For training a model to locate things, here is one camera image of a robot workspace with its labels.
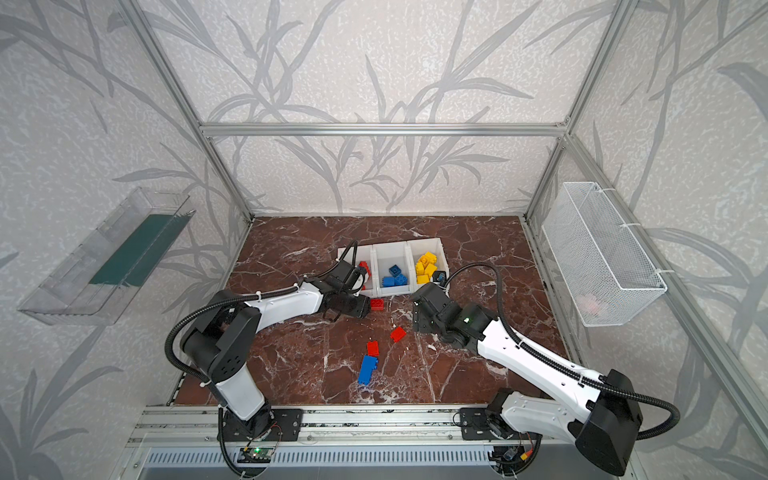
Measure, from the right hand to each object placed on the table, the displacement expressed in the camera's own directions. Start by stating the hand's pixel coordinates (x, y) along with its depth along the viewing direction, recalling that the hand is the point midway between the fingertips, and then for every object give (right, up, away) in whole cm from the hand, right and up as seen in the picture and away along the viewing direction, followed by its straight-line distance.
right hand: (427, 304), depth 80 cm
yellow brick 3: (-1, +8, +19) cm, 21 cm away
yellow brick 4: (0, +4, +19) cm, 19 cm away
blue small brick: (-12, +4, +20) cm, 23 cm away
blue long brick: (-16, -17, +3) cm, 24 cm away
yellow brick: (+3, +11, +24) cm, 27 cm away
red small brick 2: (-15, -14, +7) cm, 22 cm away
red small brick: (-8, -11, +10) cm, 17 cm away
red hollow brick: (-15, -3, +14) cm, 21 cm away
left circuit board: (-42, -34, -9) cm, 55 cm away
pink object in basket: (+39, +2, -7) cm, 40 cm away
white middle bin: (-10, +7, +22) cm, 25 cm away
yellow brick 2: (+2, +7, +22) cm, 23 cm away
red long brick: (-20, +9, +23) cm, 32 cm away
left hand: (-17, -1, +14) cm, 22 cm away
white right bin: (-2, +14, +25) cm, 29 cm away
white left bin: (-20, +13, +20) cm, 31 cm away
